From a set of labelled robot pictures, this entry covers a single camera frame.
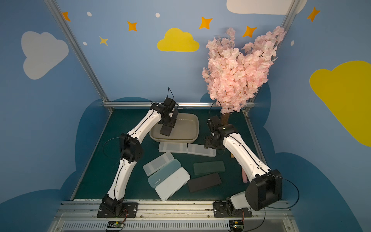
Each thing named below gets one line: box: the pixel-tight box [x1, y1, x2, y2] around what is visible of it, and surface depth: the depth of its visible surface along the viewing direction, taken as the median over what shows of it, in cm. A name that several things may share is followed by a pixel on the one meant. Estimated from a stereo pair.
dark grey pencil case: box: [159, 124, 173, 137], surface depth 98 cm
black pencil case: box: [187, 172, 222, 193], surface depth 85 cm
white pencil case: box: [155, 167, 191, 201], surface depth 84 cm
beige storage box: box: [149, 112, 200, 143], surface depth 107 cm
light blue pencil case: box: [147, 158, 182, 189], surface depth 88 cm
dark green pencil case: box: [193, 160, 226, 175], surface depth 90 cm
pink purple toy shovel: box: [241, 167, 248, 184], surface depth 85 cm
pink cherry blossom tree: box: [201, 26, 286, 126], surface depth 65 cm
